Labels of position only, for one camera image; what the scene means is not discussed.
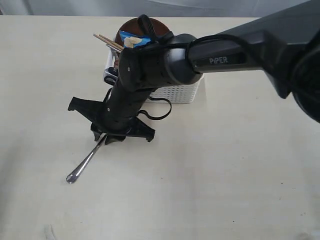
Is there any silver table knife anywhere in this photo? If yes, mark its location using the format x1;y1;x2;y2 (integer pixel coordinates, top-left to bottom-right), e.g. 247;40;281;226
106;44;122;53

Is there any red-brown wooden spoon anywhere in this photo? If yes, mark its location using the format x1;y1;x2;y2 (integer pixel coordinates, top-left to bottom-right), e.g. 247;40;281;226
113;60;119;71

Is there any brown round plate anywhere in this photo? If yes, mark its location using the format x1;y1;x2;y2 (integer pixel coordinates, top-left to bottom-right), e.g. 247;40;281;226
115;17;170;46

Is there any white perforated plastic basket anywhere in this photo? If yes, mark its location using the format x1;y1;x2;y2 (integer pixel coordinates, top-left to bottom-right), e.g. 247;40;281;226
103;50;205;104

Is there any silver metal fork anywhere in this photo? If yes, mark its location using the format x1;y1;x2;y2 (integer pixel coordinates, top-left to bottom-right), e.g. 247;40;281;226
65;134;108;184

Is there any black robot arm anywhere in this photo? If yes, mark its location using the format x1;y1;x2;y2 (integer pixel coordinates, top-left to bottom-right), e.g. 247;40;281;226
68;0;320;144

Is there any wooden chopstick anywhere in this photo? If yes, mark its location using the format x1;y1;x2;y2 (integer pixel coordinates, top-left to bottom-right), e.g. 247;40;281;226
93;34;123;51
98;34;124;50

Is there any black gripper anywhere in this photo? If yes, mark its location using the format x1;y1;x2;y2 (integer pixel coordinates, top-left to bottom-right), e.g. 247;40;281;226
68;97;155;146

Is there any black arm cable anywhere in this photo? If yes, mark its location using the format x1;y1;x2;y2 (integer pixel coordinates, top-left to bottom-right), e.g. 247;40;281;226
104;14;173;121

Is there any blue chips bag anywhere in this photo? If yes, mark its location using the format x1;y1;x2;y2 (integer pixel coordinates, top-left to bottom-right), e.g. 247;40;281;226
118;30;151;48

